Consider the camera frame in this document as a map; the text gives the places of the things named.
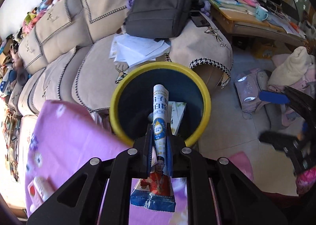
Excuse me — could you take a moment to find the wooden desk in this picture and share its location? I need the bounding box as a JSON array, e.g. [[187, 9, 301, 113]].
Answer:
[[211, 6, 307, 47]]

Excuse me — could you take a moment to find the white paper stack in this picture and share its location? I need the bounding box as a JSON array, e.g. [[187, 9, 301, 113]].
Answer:
[[109, 34, 171, 67]]

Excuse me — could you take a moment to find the light blue mug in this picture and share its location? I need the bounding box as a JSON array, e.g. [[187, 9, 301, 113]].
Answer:
[[255, 6, 268, 21]]

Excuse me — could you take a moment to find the green Pocky snack box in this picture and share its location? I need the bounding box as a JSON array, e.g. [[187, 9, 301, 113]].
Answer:
[[168, 101, 186, 135]]

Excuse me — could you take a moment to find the pink white carton box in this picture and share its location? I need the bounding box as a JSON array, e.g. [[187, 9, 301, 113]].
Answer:
[[27, 181, 43, 214]]

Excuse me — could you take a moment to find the glass coffee table clutter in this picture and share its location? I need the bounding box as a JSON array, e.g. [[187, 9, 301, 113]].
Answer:
[[2, 112, 21, 182]]

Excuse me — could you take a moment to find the pile of clothes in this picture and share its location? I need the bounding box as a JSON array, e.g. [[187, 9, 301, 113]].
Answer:
[[267, 46, 316, 127]]

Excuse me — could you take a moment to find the pink school bag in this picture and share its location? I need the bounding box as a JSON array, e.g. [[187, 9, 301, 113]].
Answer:
[[234, 68, 272, 113]]

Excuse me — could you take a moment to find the beige sectional sofa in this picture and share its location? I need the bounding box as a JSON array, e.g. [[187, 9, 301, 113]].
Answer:
[[8, 0, 233, 116]]

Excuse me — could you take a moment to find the yellow rimmed trash bin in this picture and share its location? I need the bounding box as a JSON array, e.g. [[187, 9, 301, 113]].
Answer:
[[110, 62, 211, 147]]

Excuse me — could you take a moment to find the purple floral tablecloth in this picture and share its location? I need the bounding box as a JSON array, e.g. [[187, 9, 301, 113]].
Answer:
[[24, 99, 255, 225]]

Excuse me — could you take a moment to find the dark grey backpack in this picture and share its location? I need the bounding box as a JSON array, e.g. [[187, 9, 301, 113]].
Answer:
[[125, 0, 192, 39]]

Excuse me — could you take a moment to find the small white yogurt bottle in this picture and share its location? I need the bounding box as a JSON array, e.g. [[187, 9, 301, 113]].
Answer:
[[33, 176, 55, 202]]

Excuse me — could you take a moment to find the black smartphone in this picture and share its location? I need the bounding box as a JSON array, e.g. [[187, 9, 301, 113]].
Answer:
[[190, 11, 210, 27]]

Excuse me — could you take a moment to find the blue white powder sachet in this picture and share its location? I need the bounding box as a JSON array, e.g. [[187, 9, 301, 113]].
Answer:
[[130, 84, 176, 212]]

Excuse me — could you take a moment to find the row of plush toys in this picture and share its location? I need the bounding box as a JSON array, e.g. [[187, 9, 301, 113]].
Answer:
[[13, 0, 60, 43]]

